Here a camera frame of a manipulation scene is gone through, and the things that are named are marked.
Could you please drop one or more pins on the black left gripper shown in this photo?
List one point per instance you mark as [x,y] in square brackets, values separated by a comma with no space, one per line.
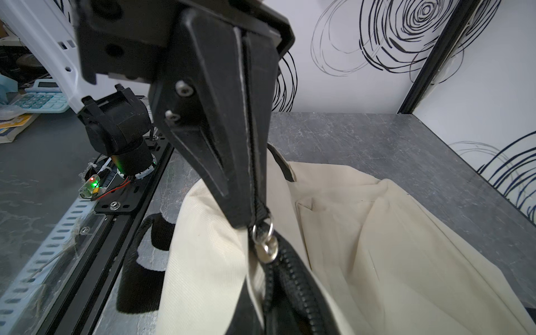
[199,96]

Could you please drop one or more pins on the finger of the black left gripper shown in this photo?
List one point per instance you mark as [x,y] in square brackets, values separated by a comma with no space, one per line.
[261,68]

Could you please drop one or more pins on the cream canvas backpack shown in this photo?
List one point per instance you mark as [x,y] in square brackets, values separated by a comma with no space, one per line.
[383,263]

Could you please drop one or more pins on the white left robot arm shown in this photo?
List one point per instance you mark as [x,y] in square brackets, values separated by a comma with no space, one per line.
[116,112]

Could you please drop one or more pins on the mint desk calculator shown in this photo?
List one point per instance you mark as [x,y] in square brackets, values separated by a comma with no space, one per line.
[44,97]

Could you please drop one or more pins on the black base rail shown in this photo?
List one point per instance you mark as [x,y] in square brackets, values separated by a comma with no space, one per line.
[82,300]

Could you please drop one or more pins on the white slotted cable duct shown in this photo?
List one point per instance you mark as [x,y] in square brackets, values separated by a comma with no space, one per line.
[28,299]

